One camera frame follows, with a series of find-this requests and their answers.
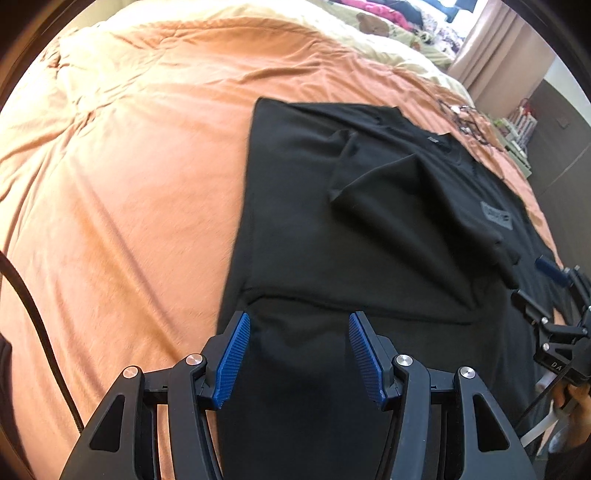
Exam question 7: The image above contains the black t-shirt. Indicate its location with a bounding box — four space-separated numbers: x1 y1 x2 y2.
217 97 573 480

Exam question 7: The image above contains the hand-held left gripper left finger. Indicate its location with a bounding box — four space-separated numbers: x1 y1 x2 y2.
60 311 251 480

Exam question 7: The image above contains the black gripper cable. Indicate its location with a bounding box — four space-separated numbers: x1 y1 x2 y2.
0 251 84 435
515 376 559 428

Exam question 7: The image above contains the pink cloth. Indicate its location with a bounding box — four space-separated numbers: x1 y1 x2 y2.
351 0 416 24

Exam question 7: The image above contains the cream duvet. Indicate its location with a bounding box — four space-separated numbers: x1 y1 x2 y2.
318 4 469 100

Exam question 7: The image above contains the person's right hand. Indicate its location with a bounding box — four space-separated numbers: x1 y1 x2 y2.
551 383 591 460

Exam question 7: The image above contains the tangle of black wires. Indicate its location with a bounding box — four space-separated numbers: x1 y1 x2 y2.
434 99 504 151

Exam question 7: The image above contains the beige curtain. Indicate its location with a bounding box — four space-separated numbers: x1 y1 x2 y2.
448 0 559 112

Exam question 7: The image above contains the cream nightstand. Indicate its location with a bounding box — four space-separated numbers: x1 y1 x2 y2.
503 138 532 178

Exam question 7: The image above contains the pile of soft toys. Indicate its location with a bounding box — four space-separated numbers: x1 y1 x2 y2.
332 4 416 51

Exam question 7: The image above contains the orange bed blanket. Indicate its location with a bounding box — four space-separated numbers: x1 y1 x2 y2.
0 9 564 480

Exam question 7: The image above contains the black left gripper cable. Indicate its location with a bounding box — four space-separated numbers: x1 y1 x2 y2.
0 251 84 435

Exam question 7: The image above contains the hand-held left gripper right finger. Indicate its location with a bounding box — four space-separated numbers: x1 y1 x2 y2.
348 311 539 480

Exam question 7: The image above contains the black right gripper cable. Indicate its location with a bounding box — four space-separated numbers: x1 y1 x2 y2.
515 376 559 428

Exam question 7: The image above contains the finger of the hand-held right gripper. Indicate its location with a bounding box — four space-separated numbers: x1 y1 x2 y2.
534 256 591 308
512 288 585 344

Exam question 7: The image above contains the floral cloth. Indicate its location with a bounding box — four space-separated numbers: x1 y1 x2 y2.
416 9 467 56

